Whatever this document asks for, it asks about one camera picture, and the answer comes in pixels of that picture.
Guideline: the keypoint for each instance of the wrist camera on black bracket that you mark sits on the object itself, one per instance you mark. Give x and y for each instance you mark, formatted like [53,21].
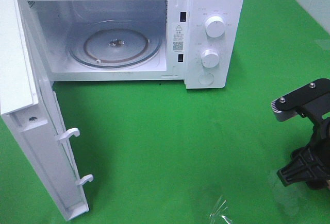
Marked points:
[311,100]

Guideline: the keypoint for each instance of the clear tape piece on table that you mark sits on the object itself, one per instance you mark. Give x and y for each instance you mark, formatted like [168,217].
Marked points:
[219,214]

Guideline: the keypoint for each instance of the glass microwave turntable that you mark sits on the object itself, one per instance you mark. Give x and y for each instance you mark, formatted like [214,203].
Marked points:
[114,44]

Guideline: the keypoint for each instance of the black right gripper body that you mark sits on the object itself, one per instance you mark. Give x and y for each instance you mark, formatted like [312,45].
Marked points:
[319,142]

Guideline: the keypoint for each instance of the white microwave oven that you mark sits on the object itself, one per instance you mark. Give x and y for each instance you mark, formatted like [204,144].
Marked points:
[178,58]

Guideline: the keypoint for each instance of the white microwave knob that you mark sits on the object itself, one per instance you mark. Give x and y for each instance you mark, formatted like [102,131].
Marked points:
[210,58]
[215,26]

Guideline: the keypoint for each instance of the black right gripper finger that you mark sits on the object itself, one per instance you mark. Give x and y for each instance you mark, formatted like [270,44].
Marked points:
[307,165]

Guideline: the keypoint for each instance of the round microwave door button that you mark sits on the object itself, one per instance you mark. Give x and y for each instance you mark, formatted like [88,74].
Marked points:
[206,79]

